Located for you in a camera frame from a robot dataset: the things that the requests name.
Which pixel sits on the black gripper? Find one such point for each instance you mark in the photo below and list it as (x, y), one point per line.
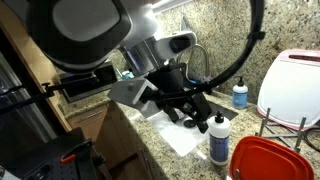
(170, 80)

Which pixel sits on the white bottle purple label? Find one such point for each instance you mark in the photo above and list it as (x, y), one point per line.
(219, 146)

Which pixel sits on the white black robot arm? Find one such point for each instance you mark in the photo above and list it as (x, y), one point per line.
(83, 30)

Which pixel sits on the stainless steel sink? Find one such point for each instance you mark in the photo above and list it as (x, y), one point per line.
(176, 140)

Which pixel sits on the white bottle blue label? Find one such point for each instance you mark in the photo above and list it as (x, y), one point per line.
(240, 96)

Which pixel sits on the white sticker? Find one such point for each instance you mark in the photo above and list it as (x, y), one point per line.
(201, 155)

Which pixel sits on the chrome gooseneck faucet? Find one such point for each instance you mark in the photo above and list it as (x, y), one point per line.
(196, 45)

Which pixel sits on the wooden base cabinet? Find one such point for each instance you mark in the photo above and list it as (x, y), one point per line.
(100, 133)

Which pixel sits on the orange plastic container lid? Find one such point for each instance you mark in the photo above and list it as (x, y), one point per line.
(270, 160)

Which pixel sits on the black toaster oven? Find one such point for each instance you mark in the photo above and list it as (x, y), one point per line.
(83, 90)

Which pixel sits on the long under-cabinet light strip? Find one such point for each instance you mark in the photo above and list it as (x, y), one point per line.
(170, 5)

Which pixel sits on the white pink cutting board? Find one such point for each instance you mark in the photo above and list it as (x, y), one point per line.
(293, 90)

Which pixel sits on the metal dish rack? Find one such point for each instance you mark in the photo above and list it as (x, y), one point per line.
(301, 133)

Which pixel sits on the black equipment cart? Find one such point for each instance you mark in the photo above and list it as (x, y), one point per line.
(50, 160)

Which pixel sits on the stainless steel refrigerator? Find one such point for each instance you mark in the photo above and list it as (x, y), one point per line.
(30, 130)

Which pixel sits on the grey wrist camera block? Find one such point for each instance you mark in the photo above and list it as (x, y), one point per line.
(130, 91)

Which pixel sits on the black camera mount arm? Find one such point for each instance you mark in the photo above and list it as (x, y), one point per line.
(48, 89)

